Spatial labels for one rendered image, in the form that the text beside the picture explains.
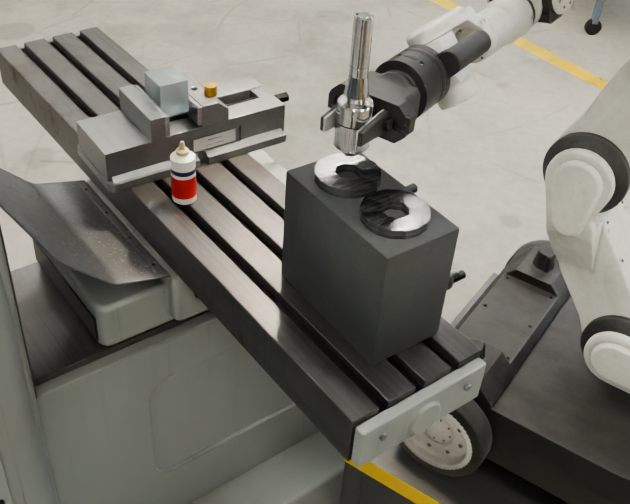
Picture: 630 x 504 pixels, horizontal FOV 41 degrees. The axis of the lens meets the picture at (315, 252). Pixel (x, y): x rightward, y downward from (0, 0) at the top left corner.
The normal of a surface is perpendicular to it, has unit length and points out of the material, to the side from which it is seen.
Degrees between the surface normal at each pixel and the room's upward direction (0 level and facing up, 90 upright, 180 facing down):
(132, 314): 90
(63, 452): 90
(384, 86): 0
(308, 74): 0
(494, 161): 0
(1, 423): 89
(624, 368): 90
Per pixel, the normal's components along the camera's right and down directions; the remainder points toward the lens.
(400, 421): 0.60, 0.53
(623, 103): -0.57, 0.49
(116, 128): 0.06, -0.78
